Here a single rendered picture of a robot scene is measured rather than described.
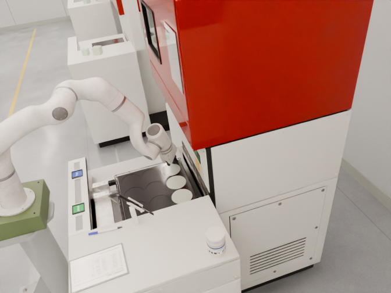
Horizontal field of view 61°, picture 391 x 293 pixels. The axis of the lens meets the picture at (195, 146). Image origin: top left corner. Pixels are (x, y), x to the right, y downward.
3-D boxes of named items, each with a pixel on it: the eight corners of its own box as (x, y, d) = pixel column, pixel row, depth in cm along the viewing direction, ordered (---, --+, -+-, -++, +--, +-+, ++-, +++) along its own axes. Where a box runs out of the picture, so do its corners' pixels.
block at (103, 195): (110, 193, 169) (108, 189, 167) (110, 197, 166) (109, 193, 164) (94, 197, 167) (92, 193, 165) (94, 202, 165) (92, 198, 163)
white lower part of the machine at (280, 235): (262, 189, 284) (265, 106, 236) (319, 269, 219) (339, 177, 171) (183, 214, 270) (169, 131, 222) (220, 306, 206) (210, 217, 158)
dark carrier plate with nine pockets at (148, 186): (179, 160, 183) (179, 159, 183) (198, 202, 156) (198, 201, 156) (117, 177, 176) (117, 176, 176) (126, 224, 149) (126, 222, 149)
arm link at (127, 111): (107, 124, 136) (158, 163, 153) (127, 93, 142) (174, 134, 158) (98, 124, 143) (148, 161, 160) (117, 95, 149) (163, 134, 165)
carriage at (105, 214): (109, 186, 177) (108, 182, 176) (117, 238, 149) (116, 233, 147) (94, 190, 176) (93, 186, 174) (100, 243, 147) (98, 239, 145)
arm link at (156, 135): (165, 154, 160) (174, 139, 163) (155, 141, 149) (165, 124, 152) (150, 150, 163) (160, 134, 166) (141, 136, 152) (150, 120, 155)
